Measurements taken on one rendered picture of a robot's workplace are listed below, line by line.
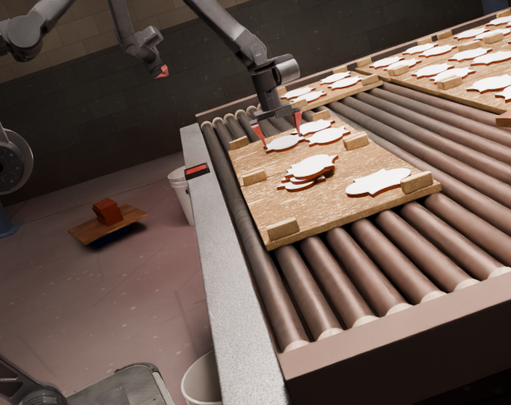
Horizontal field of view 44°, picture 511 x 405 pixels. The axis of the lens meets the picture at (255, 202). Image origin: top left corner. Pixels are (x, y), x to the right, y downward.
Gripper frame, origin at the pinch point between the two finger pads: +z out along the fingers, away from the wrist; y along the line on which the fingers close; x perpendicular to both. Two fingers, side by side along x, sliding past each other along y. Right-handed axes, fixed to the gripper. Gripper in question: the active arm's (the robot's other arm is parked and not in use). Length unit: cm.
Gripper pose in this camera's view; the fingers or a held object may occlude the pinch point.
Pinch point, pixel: (281, 139)
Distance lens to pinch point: 175.7
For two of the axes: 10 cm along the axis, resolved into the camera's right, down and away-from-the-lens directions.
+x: 1.0, 2.9, -9.5
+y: -9.5, 3.2, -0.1
